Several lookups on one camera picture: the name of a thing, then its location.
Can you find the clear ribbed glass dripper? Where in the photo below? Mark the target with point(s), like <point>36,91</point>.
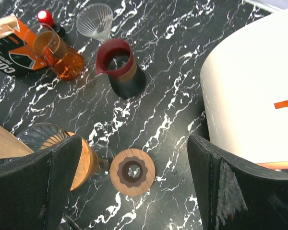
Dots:
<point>95,21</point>

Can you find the orange glass carafe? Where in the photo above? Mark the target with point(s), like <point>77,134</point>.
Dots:
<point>44,43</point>

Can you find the clear glass server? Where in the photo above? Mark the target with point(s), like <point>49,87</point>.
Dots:
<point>104,157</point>

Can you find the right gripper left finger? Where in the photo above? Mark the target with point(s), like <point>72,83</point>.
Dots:
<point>34,188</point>

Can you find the brown paper coffee filter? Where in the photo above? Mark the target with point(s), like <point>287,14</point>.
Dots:
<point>11,147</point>

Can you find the white orange coffee grinder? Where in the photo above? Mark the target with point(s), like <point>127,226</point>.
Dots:
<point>244,81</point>

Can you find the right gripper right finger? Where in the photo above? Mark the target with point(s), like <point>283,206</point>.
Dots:
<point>234,193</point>

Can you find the orange coffee filter box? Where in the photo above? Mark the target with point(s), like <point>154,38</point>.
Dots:
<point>16,41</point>

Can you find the red black dripper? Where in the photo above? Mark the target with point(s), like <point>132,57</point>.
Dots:
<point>115,59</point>

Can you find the red white small bottle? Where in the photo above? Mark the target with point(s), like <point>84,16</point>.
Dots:
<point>45,17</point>

